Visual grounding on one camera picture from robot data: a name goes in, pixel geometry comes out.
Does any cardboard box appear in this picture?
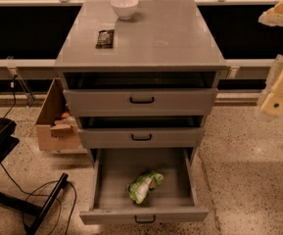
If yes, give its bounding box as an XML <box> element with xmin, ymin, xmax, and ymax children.
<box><xmin>35</xmin><ymin>78</ymin><xmax>80</xmax><ymax>152</ymax></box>

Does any middle grey drawer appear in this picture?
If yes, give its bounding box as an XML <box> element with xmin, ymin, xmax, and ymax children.
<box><xmin>78</xmin><ymin>116</ymin><xmax>205</xmax><ymax>149</ymax></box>

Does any orange ball in box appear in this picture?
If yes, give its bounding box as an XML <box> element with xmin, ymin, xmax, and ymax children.
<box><xmin>61</xmin><ymin>112</ymin><xmax>71</xmax><ymax>119</ymax></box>

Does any bottom grey drawer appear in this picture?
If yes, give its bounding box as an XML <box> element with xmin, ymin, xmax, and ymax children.
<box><xmin>80</xmin><ymin>148</ymin><xmax>208</xmax><ymax>225</ymax></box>

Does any grey drawer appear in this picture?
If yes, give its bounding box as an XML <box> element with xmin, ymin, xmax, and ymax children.
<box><xmin>80</xmin><ymin>148</ymin><xmax>208</xmax><ymax>225</ymax></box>
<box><xmin>64</xmin><ymin>89</ymin><xmax>217</xmax><ymax>117</ymax></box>
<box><xmin>78</xmin><ymin>116</ymin><xmax>205</xmax><ymax>149</ymax></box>

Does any black chair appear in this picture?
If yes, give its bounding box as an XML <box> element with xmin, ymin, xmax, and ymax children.
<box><xmin>0</xmin><ymin>116</ymin><xmax>69</xmax><ymax>235</ymax></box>

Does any black floor cable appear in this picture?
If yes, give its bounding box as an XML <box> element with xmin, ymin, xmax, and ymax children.
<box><xmin>0</xmin><ymin>162</ymin><xmax>78</xmax><ymax>235</ymax></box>

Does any top grey drawer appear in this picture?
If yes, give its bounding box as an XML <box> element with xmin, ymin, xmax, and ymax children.
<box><xmin>64</xmin><ymin>89</ymin><xmax>217</xmax><ymax>117</ymax></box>

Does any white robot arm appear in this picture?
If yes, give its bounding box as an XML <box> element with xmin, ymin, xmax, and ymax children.
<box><xmin>257</xmin><ymin>0</ymin><xmax>283</xmax><ymax>120</ymax></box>

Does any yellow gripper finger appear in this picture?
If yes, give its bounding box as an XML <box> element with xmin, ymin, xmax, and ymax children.
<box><xmin>259</xmin><ymin>0</ymin><xmax>283</xmax><ymax>26</ymax></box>
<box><xmin>256</xmin><ymin>55</ymin><xmax>283</xmax><ymax>121</ymax></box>

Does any green rice chip bag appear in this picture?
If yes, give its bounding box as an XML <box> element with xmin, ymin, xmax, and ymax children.
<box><xmin>127</xmin><ymin>170</ymin><xmax>165</xmax><ymax>205</ymax></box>

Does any grey metal railing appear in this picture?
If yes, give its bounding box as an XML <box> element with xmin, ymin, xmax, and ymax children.
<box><xmin>0</xmin><ymin>0</ymin><xmax>283</xmax><ymax>108</ymax></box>

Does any grey drawer cabinet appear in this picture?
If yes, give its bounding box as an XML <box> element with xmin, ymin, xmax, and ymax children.
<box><xmin>53</xmin><ymin>0</ymin><xmax>229</xmax><ymax>155</ymax></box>

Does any white ceramic bowl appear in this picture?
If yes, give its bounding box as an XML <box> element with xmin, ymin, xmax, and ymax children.
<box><xmin>111</xmin><ymin>0</ymin><xmax>139</xmax><ymax>20</ymax></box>

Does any dark snack packet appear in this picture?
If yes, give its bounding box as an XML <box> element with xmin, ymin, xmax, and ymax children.
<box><xmin>96</xmin><ymin>29</ymin><xmax>115</xmax><ymax>49</ymax></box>

